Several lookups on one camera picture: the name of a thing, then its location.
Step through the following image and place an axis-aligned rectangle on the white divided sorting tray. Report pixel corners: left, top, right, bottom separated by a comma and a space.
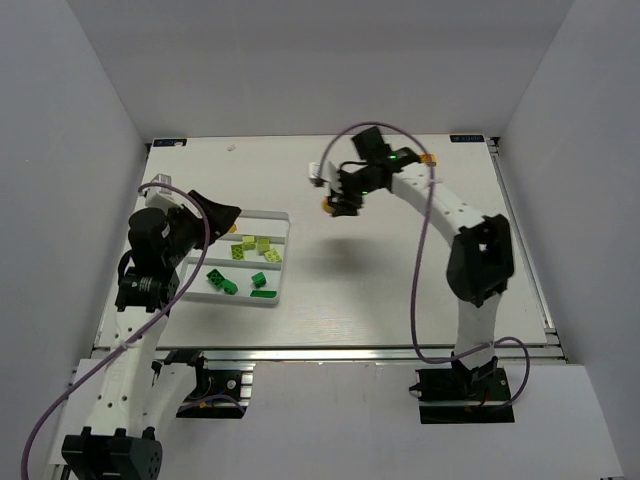
182, 210, 290, 306

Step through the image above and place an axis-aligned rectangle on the blue corner label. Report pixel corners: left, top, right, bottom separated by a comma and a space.
152, 138, 187, 148
449, 134, 485, 143

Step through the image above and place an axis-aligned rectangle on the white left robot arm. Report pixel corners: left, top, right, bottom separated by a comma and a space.
61, 183, 241, 479

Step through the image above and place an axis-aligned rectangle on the dark green square lego brick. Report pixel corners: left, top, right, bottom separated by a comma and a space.
251, 272, 267, 289

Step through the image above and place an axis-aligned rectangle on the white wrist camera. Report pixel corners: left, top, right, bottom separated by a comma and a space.
308, 162, 339, 188
144, 173, 180, 214

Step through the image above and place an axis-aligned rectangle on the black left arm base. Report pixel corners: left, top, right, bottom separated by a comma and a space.
152, 349, 249, 420

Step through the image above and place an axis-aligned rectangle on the light green upturned lego brick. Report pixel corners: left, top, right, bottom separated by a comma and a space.
230, 244, 245, 261

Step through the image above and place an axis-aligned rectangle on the light green square lego brick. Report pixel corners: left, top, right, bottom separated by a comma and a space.
242, 236, 256, 250

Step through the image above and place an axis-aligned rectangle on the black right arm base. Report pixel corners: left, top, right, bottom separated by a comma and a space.
408, 368, 515, 425

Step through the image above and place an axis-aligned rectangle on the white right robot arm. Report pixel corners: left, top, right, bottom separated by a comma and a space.
309, 122, 515, 375

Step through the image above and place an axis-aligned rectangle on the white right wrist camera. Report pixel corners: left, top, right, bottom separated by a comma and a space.
308, 162, 339, 188

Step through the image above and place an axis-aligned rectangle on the green lego plate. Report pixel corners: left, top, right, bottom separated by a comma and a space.
250, 290, 278, 299

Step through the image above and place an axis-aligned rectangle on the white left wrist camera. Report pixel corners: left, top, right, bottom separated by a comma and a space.
144, 173, 180, 214

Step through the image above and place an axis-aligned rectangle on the light green sloped lego brick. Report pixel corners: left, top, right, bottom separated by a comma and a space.
264, 248, 283, 263

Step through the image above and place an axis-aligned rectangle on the blue right corner label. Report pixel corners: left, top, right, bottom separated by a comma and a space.
449, 134, 485, 143

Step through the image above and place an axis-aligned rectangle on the blue left corner label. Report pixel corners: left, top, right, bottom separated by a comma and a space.
152, 138, 187, 148

